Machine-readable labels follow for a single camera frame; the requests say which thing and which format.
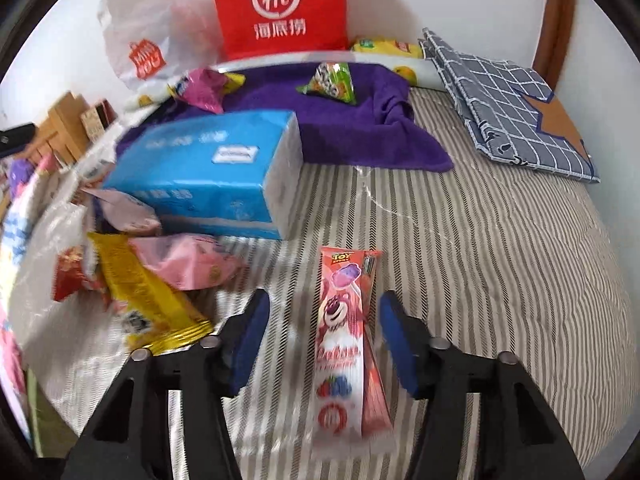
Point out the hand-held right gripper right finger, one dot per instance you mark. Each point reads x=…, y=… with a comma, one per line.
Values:
x=397, y=340

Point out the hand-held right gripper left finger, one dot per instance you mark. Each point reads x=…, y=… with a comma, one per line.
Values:
x=250, y=340

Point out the long pink lollipop packet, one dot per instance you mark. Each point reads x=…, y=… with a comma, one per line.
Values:
x=340, y=320

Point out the pale pink snack packet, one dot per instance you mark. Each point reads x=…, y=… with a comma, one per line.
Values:
x=190, y=260

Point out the white pink snack packet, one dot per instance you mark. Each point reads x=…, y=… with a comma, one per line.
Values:
x=125, y=212

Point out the red snack packet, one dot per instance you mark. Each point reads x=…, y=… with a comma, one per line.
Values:
x=72, y=275

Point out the magenta snack packet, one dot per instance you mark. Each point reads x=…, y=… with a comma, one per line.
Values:
x=202, y=90

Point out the blue tissue pack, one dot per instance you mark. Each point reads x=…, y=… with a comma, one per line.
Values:
x=200, y=170

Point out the purple cloth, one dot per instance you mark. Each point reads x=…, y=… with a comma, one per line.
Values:
x=350, y=130

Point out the small yellow green snack packet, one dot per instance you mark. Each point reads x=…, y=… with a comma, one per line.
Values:
x=234, y=81

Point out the colourful printed bag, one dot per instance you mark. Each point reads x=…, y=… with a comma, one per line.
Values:
x=20, y=220

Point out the green triangular snack packet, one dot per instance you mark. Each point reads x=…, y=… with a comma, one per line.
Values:
x=332, y=87

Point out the rolled printed white mat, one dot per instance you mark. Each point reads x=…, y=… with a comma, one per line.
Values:
x=415, y=72

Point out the small patterned box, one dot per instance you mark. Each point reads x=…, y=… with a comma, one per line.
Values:
x=95, y=120

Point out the grey checked cloth with star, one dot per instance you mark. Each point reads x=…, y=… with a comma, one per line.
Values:
x=500, y=90

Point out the brown cardboard box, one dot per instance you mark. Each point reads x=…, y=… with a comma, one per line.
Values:
x=60, y=120

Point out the yellow chip bag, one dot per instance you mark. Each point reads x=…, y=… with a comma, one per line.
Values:
x=380, y=46

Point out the black object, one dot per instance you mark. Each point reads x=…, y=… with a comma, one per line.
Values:
x=15, y=139

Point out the red paper bag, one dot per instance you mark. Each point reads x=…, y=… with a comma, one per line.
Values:
x=280, y=10

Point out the white plastic bag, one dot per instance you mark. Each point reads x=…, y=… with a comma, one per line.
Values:
x=140, y=25

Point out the brown wooden bed frame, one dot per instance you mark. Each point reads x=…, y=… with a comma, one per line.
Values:
x=555, y=20

